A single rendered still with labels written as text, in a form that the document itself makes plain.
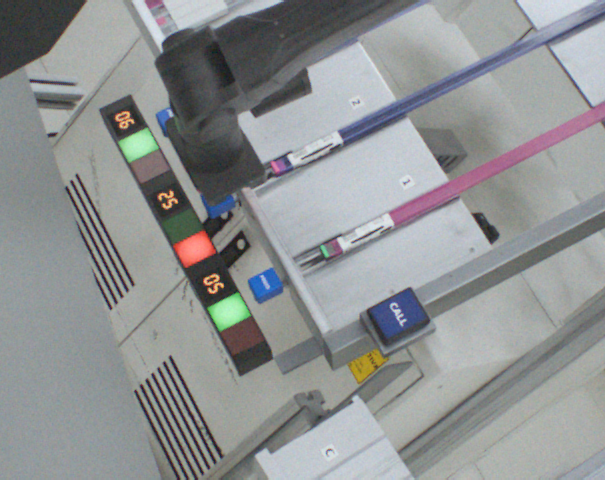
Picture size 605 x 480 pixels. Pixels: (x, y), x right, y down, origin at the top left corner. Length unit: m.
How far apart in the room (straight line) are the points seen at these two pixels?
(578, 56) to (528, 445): 1.53
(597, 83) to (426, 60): 0.74
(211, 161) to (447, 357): 0.51
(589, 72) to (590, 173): 1.89
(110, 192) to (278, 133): 0.63
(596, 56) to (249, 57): 0.50
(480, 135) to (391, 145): 0.73
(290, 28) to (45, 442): 0.42
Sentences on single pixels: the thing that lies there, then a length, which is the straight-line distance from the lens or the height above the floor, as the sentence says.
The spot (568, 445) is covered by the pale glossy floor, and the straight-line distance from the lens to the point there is 2.95.
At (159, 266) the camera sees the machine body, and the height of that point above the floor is 0.29.
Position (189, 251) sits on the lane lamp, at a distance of 1.32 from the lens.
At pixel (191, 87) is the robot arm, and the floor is 0.89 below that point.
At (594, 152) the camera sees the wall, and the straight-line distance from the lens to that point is 3.29.
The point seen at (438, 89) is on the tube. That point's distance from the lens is 1.37.
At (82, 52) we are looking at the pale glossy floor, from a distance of 2.66.
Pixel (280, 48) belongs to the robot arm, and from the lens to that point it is 1.05.
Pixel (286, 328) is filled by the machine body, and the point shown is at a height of 0.44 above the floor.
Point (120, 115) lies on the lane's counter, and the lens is 1.40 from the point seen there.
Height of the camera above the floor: 1.43
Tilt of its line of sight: 32 degrees down
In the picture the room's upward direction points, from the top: 46 degrees clockwise
